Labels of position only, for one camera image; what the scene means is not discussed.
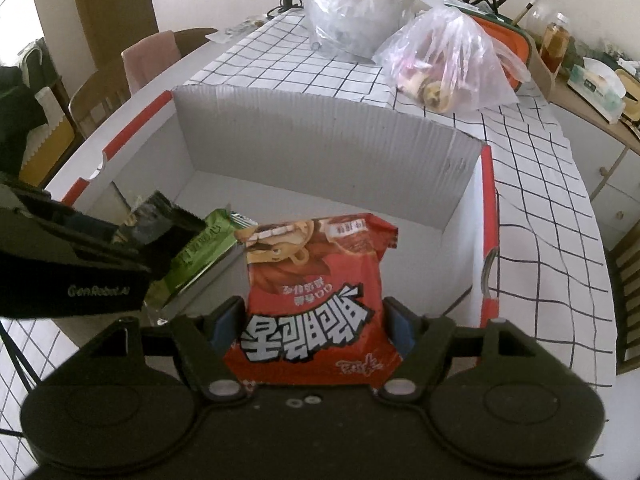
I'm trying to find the red chip bag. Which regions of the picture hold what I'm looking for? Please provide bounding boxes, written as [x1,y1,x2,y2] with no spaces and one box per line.
[224,214,401,388]

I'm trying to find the large clear plastic bag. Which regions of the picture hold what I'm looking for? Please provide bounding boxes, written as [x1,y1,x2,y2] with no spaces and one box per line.
[303,0,442,60]

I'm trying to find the tissue box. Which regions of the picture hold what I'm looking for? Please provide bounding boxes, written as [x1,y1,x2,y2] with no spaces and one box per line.
[567,58,626,125]

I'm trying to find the white grid tablecloth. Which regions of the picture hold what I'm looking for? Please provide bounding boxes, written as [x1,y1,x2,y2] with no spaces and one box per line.
[20,13,615,479]

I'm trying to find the wooden slatted chair right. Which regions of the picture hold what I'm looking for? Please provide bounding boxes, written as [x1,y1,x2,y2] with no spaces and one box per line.
[605,224,639,375]

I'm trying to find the orange basin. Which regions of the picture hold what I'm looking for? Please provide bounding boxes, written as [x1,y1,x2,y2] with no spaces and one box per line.
[466,11,532,66]

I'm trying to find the black jacket on chair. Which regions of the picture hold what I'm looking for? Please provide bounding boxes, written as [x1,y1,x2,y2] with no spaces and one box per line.
[0,66,47,177]

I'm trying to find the glass jar amber liquid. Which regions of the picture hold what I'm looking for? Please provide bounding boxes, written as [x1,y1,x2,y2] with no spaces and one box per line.
[539,12,570,75]

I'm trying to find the red white cardboard box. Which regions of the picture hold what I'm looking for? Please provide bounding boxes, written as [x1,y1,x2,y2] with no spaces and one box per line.
[48,86,498,326]

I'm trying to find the wooden chair with pink cloth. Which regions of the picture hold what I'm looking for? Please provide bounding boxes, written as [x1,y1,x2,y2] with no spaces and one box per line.
[68,27,217,139]

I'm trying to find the white wooden sideboard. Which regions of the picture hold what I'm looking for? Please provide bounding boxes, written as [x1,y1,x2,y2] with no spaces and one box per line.
[528,50,639,249]

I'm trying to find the green snack packet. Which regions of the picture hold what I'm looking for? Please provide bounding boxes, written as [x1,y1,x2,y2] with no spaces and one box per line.
[145,208,257,309]

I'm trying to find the clear bag with snacks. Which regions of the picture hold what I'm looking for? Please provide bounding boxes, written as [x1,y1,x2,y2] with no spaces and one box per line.
[373,6,530,113]

